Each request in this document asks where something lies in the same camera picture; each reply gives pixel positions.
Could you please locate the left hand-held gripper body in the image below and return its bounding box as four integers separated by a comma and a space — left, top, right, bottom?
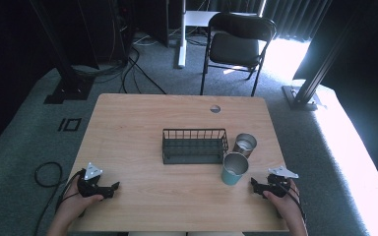
76, 161, 113, 200

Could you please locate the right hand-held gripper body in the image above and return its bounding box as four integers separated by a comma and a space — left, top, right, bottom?
258, 165, 300, 200

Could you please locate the teal metal cup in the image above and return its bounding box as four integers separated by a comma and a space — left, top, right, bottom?
220, 151, 250, 187

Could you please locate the silver metal cup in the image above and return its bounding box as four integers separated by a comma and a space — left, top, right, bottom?
231, 132, 258, 159

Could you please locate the black wire basket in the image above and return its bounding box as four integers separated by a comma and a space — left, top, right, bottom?
161, 128, 229, 165

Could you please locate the person's left hand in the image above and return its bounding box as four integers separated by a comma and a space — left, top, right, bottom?
56, 176, 105, 224

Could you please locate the person's right hand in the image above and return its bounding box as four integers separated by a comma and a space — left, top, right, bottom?
263, 178, 307, 228

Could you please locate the black metal stand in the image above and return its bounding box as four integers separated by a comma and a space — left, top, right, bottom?
29, 0, 96, 105
282, 0, 362, 112

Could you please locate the black folding chair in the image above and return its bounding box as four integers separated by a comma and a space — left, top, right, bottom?
199, 12, 278, 97

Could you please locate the dark cabinet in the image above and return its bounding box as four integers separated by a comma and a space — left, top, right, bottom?
78, 0, 171, 67

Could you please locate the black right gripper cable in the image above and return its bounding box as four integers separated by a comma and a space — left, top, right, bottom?
275, 176, 308, 224

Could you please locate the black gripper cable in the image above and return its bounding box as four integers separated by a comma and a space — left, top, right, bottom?
275, 176, 308, 224
33, 161, 84, 236

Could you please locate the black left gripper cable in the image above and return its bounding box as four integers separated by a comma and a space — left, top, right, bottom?
33, 161, 84, 236

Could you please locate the bundle of floor cables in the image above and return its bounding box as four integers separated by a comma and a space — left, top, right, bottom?
71, 30, 167, 96

